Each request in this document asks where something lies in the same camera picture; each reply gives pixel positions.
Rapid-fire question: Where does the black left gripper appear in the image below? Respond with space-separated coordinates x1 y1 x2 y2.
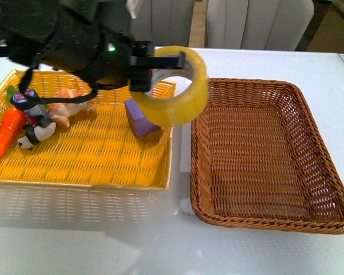
35 1 185 92

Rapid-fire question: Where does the yellowish clear tape roll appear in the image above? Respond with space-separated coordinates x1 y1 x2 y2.
131 46 209 127

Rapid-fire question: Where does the yellow woven basket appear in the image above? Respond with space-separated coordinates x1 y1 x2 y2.
0 68 178 191

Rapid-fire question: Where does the brown wicker basket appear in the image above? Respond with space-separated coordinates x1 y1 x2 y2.
190 78 344 235

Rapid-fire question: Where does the grey chair left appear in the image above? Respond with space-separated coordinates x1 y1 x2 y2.
131 0 194 46

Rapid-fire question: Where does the grey chair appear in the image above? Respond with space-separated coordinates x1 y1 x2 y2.
204 0 314 51
131 0 194 46

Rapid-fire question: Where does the purple foam cube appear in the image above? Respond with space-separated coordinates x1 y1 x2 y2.
124 99 161 138

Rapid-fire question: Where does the toy croissant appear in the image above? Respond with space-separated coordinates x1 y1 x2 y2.
47 88 95 128

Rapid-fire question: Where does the panda figurine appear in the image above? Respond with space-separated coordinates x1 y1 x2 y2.
17 115 56 150

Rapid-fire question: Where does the small black-lidded jar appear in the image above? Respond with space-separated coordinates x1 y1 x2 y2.
10 91 52 128

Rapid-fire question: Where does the grey chair right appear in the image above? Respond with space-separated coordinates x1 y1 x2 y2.
204 0 314 51

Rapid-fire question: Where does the orange toy carrot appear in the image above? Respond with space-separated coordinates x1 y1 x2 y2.
0 87 27 168

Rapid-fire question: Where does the black cable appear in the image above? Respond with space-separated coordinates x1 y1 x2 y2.
17 67 126 106

